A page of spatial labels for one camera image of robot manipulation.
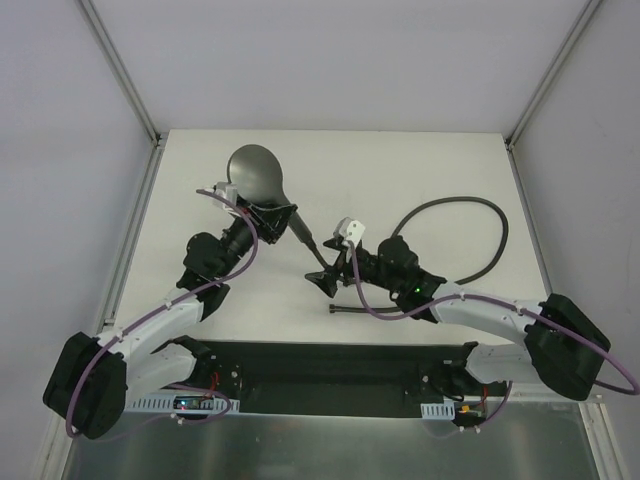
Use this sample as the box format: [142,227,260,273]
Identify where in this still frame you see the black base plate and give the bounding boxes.
[181,341,506,418]

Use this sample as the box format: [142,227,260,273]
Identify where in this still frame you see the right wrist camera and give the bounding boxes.
[333,217,366,247]

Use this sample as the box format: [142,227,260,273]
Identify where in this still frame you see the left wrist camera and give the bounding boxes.
[213,182,238,205]

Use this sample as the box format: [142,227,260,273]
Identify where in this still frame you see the dark grey flexible hose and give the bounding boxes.
[327,196,511,316]

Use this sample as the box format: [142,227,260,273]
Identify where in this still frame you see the left white cable duct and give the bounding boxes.
[125,393,240,415]

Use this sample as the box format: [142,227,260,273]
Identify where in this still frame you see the left aluminium frame post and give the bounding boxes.
[74,0,169,149]

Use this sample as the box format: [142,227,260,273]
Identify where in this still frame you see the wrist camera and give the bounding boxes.
[213,182,238,205]
[333,217,366,247]

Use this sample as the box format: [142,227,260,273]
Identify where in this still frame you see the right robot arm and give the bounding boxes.
[305,236,611,401]

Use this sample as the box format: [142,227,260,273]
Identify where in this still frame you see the aluminium frame post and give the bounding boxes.
[74,0,169,149]
[505,0,604,152]

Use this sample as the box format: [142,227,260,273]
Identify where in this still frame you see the right white cable duct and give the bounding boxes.
[420,399,489,420]

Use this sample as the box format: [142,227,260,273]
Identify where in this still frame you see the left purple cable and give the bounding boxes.
[65,187,259,440]

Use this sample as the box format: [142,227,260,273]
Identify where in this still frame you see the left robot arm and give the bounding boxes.
[43,199,297,440]

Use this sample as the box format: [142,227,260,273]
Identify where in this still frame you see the white cable duct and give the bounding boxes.
[420,399,489,420]
[125,393,240,415]

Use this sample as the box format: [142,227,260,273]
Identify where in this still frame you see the grey shower head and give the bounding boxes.
[227,144,329,268]

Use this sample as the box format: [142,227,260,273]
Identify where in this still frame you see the right aluminium frame post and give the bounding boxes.
[505,0,604,152]

